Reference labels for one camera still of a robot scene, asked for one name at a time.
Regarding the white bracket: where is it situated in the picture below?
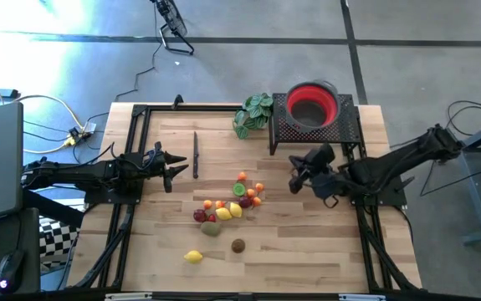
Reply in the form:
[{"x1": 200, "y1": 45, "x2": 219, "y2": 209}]
[
  {"x1": 339, "y1": 293, "x2": 387, "y2": 301},
  {"x1": 105, "y1": 292, "x2": 153, "y2": 301}
]

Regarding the black handled serrated knife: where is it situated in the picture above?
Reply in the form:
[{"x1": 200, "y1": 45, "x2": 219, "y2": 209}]
[{"x1": 192, "y1": 130, "x2": 200, "y2": 180}]

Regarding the red collapsible colander grey rim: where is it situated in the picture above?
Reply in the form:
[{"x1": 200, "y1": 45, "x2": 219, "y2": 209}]
[{"x1": 284, "y1": 79, "x2": 341, "y2": 135}]

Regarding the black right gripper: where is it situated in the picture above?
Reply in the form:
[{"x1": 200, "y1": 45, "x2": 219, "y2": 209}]
[{"x1": 288, "y1": 144, "x2": 352, "y2": 201}]

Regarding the grey power strip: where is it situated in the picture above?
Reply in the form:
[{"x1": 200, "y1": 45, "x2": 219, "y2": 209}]
[{"x1": 67, "y1": 121, "x2": 98, "y2": 147}]

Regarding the black white checkered mat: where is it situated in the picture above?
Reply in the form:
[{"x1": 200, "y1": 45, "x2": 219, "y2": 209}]
[{"x1": 38, "y1": 216, "x2": 83, "y2": 271}]

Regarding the green toy mango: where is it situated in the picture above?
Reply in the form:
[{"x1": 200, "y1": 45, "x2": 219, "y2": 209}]
[{"x1": 199, "y1": 221, "x2": 223, "y2": 237}]

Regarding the black perforated metal shelf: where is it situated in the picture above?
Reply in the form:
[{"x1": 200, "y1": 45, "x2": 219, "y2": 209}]
[{"x1": 268, "y1": 92, "x2": 362, "y2": 156}]

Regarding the black floor fan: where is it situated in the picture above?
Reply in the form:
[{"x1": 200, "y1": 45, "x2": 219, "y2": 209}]
[{"x1": 150, "y1": 0, "x2": 195, "y2": 56}]

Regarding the black desk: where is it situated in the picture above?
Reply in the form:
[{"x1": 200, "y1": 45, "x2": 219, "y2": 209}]
[{"x1": 0, "y1": 207, "x2": 41, "y2": 296}]

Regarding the cream power cable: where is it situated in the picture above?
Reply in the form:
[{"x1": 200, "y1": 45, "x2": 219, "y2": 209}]
[{"x1": 12, "y1": 94, "x2": 85, "y2": 155}]

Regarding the artificial striped green leaf plant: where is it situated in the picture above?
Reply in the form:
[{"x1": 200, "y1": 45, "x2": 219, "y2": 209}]
[{"x1": 233, "y1": 92, "x2": 274, "y2": 140}]

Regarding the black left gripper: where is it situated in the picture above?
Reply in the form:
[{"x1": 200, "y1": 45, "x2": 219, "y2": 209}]
[{"x1": 141, "y1": 141, "x2": 190, "y2": 194}]

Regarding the black computer mouse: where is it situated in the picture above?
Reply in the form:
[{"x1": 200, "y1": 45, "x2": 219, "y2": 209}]
[{"x1": 0, "y1": 249, "x2": 26, "y2": 293}]

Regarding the black aluminium rig frame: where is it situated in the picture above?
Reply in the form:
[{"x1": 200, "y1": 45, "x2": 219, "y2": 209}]
[{"x1": 66, "y1": 102, "x2": 423, "y2": 293}]

